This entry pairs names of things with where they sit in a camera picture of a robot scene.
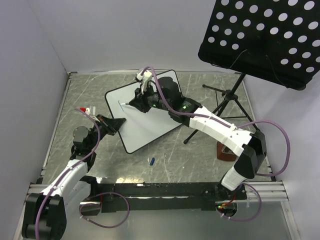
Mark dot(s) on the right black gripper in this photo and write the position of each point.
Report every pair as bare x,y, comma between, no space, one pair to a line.
139,101

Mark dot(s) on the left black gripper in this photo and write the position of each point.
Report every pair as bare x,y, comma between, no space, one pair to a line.
111,125

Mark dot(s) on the white whiteboard black frame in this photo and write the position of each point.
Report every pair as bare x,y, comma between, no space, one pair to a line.
140,128

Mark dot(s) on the blue marker cap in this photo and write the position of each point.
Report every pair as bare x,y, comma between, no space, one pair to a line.
152,161

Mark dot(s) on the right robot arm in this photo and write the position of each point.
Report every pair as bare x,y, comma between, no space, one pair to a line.
164,94

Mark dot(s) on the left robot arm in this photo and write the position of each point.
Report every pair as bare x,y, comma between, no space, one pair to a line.
46,212

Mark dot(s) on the black perforated music stand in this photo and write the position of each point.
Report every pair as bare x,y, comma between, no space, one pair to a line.
275,40

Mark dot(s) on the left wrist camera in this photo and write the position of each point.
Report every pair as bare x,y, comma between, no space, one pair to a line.
91,110

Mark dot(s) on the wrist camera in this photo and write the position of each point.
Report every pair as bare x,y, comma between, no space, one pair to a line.
91,110
143,77

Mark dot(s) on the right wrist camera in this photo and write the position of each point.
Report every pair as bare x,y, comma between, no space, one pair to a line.
143,77

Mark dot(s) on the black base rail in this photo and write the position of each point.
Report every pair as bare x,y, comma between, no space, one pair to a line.
114,197

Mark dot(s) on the aluminium frame rail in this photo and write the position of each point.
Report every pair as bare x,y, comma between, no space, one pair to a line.
269,191

